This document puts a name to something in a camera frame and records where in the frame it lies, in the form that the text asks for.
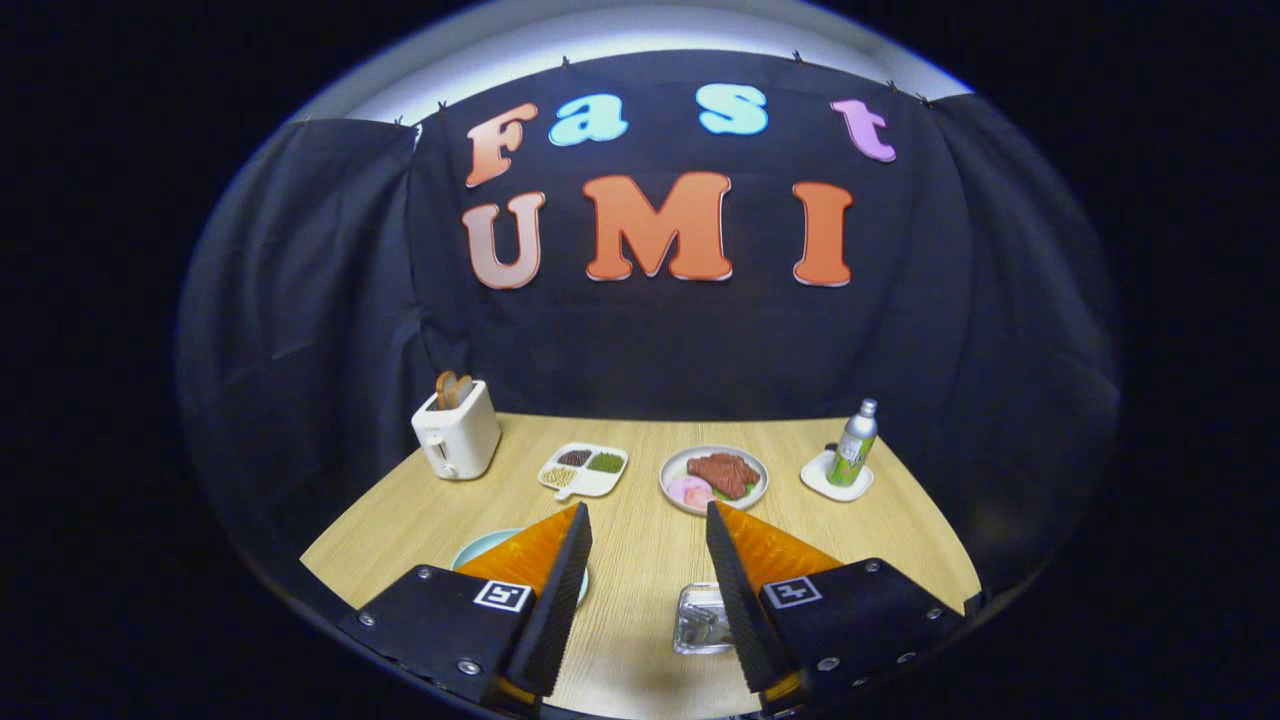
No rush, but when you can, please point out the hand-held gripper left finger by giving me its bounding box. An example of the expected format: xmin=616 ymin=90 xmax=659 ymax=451
xmin=340 ymin=501 xmax=594 ymax=711

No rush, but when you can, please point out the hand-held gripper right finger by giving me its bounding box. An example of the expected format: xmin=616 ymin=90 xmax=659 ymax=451
xmin=705 ymin=501 xmax=969 ymax=713

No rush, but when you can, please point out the clear cutlery basket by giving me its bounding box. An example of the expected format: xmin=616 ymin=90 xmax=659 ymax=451
xmin=673 ymin=583 xmax=741 ymax=656

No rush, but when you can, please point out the light blue round plate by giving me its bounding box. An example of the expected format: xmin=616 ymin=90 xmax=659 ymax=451
xmin=450 ymin=528 xmax=591 ymax=609

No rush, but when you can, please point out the white divided dish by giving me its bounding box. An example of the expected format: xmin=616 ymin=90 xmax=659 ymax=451
xmin=537 ymin=442 xmax=630 ymax=501

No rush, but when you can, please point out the brown meat steak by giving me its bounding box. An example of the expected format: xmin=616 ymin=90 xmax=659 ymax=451
xmin=686 ymin=452 xmax=761 ymax=501

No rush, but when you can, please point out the small white tray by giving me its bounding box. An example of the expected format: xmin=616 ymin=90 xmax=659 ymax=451
xmin=800 ymin=448 xmax=875 ymax=503

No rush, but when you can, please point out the white oval plate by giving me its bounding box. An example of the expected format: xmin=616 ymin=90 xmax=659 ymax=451
xmin=659 ymin=445 xmax=770 ymax=517

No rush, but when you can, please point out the white toaster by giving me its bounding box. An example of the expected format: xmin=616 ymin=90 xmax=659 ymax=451
xmin=411 ymin=379 xmax=502 ymax=482

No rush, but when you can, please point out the green label bottle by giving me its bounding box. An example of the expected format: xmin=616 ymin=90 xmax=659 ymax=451
xmin=827 ymin=398 xmax=880 ymax=488

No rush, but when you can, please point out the black backdrop cloth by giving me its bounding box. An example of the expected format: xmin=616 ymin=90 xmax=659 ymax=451
xmin=175 ymin=50 xmax=1121 ymax=621

